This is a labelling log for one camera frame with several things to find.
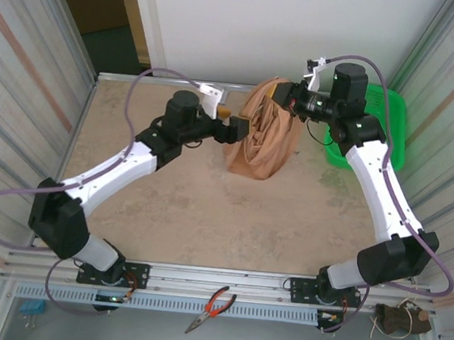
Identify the green plastic basket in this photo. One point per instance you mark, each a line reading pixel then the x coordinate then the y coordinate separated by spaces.
pixel 394 126

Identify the small circuit board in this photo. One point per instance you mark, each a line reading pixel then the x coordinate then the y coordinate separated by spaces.
pixel 112 299
pixel 329 319

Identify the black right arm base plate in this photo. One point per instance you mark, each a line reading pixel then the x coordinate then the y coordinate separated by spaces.
pixel 303 291

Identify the beige door frame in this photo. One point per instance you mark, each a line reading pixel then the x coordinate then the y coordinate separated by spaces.
pixel 139 18

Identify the tan t-shirt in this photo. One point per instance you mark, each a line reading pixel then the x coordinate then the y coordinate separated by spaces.
pixel 266 141

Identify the blue binder clip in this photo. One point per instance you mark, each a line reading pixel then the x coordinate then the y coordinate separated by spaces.
pixel 31 307

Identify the aluminium mounting rail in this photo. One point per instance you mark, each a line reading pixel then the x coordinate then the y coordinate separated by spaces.
pixel 220 277

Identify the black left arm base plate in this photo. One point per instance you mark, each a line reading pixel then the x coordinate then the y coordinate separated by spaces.
pixel 136 274

